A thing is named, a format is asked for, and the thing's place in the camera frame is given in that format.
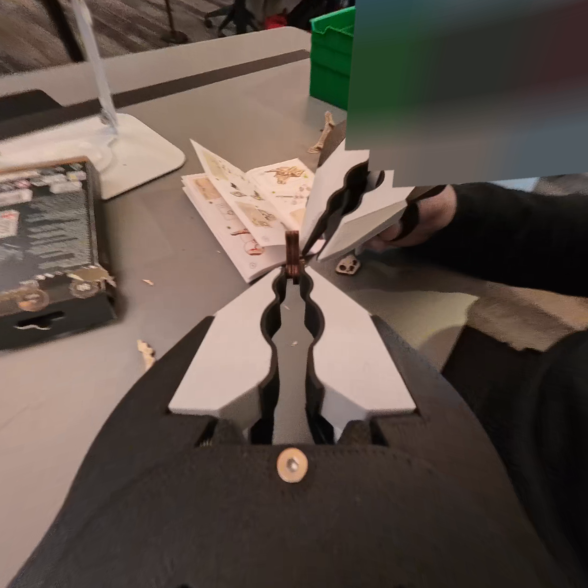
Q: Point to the black office chair base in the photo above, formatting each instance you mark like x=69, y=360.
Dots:
x=234, y=18

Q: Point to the wooden model frame assembly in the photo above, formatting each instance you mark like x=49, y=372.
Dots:
x=324, y=133

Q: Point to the dark brown wooden wheel part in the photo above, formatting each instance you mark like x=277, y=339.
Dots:
x=291, y=257

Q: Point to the person's black sweater torso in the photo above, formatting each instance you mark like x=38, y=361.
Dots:
x=528, y=436

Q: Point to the rounded wooden part with holes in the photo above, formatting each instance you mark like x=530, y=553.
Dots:
x=347, y=266

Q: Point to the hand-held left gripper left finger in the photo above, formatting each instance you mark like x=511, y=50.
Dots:
x=225, y=367

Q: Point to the wavy wooden strip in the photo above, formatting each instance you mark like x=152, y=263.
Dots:
x=146, y=353

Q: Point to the person's right hand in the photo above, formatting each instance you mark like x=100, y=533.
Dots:
x=434, y=211

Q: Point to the white desk stand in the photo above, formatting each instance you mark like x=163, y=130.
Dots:
x=138, y=156

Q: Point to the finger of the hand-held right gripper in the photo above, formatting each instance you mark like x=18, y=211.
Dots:
x=328, y=179
x=372, y=216

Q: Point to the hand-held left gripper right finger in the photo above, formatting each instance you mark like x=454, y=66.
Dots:
x=358, y=367

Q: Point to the green plastic bin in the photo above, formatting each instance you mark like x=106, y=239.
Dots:
x=328, y=69

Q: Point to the black cardboard box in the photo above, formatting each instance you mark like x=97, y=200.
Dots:
x=46, y=229

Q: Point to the person's right forearm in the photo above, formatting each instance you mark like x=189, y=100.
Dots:
x=505, y=229

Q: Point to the white instruction booklet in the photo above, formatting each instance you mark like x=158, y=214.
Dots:
x=229, y=202

